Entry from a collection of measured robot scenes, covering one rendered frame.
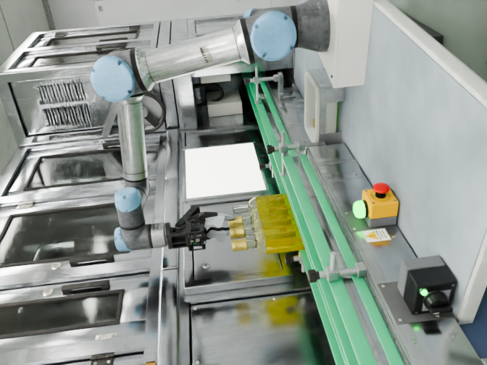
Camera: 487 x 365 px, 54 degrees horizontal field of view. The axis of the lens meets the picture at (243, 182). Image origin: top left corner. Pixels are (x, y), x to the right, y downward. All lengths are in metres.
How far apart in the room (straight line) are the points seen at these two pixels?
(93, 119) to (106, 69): 1.22
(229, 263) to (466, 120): 0.90
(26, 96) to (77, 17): 3.24
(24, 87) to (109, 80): 1.24
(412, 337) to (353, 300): 0.15
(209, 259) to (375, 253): 0.61
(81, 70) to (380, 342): 1.82
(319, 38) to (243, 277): 0.73
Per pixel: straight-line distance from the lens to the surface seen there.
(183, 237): 1.48
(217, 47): 1.26
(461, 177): 0.96
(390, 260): 1.16
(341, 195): 1.35
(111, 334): 1.49
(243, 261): 1.56
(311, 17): 1.39
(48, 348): 1.50
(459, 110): 0.95
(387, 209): 1.23
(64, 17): 5.72
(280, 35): 1.25
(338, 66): 1.36
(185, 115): 2.43
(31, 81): 2.48
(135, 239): 1.48
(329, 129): 1.64
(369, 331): 1.03
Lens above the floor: 1.20
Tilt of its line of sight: 4 degrees down
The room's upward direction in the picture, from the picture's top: 96 degrees counter-clockwise
